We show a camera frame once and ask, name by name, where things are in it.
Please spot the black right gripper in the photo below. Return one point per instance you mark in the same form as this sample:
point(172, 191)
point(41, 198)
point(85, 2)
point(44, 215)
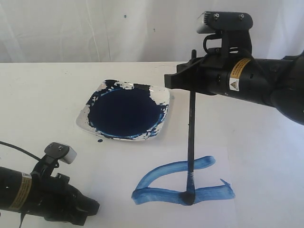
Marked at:
point(207, 75)

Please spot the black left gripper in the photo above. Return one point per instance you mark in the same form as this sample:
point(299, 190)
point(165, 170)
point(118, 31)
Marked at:
point(54, 199)

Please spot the black paintbrush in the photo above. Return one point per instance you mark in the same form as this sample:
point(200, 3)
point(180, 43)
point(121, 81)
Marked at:
point(188, 196)

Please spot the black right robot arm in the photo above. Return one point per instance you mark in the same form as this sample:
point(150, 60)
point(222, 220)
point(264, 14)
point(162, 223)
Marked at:
point(277, 83)

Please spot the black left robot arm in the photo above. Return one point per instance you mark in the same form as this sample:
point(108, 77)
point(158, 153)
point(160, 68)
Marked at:
point(14, 190)

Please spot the white paper sheet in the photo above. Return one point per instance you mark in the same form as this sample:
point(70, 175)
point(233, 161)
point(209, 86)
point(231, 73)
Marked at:
point(140, 190)

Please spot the white plate with blue paint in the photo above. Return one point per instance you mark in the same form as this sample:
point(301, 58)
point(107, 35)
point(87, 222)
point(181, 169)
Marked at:
point(125, 111)

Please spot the white backdrop curtain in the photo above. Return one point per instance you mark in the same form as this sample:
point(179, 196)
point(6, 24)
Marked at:
point(136, 30)

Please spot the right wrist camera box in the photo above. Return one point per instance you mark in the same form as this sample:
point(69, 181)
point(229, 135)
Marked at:
point(212, 21)

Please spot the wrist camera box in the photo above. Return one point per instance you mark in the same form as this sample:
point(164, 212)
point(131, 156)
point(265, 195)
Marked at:
point(212, 21)
point(61, 152)

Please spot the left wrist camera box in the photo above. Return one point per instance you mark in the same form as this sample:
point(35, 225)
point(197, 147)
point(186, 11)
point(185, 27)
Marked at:
point(61, 152)

